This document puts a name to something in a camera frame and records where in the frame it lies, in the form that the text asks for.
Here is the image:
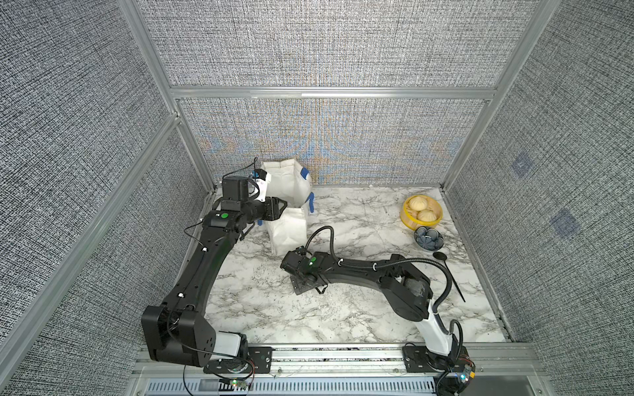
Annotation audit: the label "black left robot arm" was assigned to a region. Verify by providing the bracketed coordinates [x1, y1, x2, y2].
[141, 169, 287, 367]

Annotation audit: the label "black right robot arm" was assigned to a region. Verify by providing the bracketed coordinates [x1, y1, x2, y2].
[281, 247, 462, 360]

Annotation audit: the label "dark blue patterned bowl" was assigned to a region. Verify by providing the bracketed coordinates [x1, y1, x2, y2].
[414, 226, 444, 252]

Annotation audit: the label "yellow rimmed wooden steamer basket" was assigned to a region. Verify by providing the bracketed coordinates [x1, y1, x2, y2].
[400, 195, 443, 230]

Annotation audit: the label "cream steamed bun far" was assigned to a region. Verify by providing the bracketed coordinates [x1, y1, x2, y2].
[408, 196, 429, 212]

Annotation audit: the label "cream steamed bun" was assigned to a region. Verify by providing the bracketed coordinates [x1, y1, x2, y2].
[417, 209, 438, 223]
[408, 196, 429, 212]

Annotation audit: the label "cream steamed bun near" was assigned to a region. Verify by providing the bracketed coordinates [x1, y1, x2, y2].
[417, 209, 438, 223]

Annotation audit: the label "black spoon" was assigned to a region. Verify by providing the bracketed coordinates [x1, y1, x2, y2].
[433, 251, 466, 302]

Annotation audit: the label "white canvas bag blue handles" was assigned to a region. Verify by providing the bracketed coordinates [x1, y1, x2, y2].
[262, 158, 315, 257]

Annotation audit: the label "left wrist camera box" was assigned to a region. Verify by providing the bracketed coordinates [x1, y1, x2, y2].
[253, 168, 272, 202]

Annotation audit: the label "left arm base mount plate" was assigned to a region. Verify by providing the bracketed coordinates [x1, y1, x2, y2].
[203, 346, 274, 377]

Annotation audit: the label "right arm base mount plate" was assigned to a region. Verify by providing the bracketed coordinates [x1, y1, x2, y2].
[402, 343, 447, 373]

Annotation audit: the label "aluminium front rail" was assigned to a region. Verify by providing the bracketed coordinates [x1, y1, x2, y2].
[124, 343, 556, 395]

